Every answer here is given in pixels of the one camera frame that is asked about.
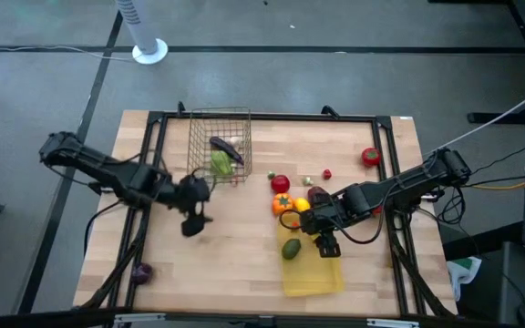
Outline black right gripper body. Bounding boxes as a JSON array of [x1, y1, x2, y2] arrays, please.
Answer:
[[299, 204, 340, 246]]

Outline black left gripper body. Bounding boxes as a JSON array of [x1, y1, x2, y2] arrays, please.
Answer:
[[175, 175, 212, 216]]

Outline dark red round fruit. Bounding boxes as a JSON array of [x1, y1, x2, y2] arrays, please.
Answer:
[[306, 185, 332, 206]]

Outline green avocado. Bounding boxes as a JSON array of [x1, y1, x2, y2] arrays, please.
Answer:
[[281, 238, 303, 261]]

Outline green striped squash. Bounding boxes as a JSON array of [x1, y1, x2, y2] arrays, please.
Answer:
[[210, 149, 236, 178]]

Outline purple eggplant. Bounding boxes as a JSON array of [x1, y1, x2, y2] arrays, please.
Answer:
[[208, 135, 246, 167]]

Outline yellow plastic tray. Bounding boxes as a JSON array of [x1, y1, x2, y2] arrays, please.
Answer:
[[274, 210, 346, 298]]

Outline orange bell pepper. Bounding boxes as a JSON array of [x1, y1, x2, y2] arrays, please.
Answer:
[[271, 192, 295, 217]]

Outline red apple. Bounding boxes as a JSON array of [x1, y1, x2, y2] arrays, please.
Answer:
[[270, 174, 292, 195]]

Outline purple onion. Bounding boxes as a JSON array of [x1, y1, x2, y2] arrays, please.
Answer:
[[129, 262, 155, 286]]

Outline green white bag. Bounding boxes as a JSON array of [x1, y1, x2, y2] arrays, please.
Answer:
[[447, 256, 483, 302]]

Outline white tower fan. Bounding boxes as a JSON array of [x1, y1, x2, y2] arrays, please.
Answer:
[[115, 0, 169, 66]]

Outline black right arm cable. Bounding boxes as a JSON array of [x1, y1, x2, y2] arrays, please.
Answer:
[[279, 209, 383, 246]]

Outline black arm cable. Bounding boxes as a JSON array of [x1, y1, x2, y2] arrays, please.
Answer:
[[83, 200, 125, 256], [279, 209, 383, 246]]

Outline copper wire basket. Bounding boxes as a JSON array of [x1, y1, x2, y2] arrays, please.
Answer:
[[186, 106, 253, 185]]

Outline silver metal bracket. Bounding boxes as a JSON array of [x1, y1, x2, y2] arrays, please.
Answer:
[[111, 313, 168, 328], [365, 318, 421, 328]]

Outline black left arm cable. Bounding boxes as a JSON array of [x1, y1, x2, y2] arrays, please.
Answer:
[[83, 200, 125, 256]]

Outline black metal table frame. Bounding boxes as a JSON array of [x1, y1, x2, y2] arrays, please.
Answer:
[[78, 102, 458, 319]]

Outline black cable bundle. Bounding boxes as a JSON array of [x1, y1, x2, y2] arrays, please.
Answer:
[[438, 186, 468, 227]]

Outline yellow cable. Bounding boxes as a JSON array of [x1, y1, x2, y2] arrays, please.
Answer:
[[471, 180, 525, 191]]

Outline long black cable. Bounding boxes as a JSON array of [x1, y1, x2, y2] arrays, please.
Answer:
[[465, 172, 525, 188]]

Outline thick white cable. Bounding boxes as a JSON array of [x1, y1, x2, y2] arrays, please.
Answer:
[[421, 79, 525, 157]]

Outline thin white power cord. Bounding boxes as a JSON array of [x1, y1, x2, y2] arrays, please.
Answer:
[[0, 43, 137, 62]]

